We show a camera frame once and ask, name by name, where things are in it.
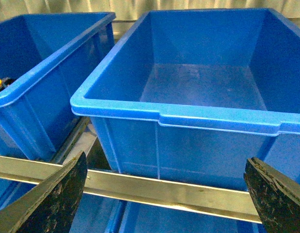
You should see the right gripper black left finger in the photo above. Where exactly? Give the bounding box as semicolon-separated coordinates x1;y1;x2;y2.
0;152;87;233

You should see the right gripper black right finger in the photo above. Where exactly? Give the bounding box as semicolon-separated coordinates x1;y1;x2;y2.
244;157;300;233

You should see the shelf blue bin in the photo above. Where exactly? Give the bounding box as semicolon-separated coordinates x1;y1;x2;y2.
70;194;127;233
118;202;266;233

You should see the yellow mushroom button upright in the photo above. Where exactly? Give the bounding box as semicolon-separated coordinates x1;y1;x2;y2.
0;78;9;92

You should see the middle blue plastic bin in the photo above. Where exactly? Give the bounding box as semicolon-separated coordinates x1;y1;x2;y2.
70;9;300;191

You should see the blue plastic bin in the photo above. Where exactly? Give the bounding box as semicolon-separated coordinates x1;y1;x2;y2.
0;12;116;161
70;9;300;191

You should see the left blue plastic bin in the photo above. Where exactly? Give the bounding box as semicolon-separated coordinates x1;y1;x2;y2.
0;12;116;161

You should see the front metal shelf rail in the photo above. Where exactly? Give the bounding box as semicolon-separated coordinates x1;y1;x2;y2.
0;156;261;223

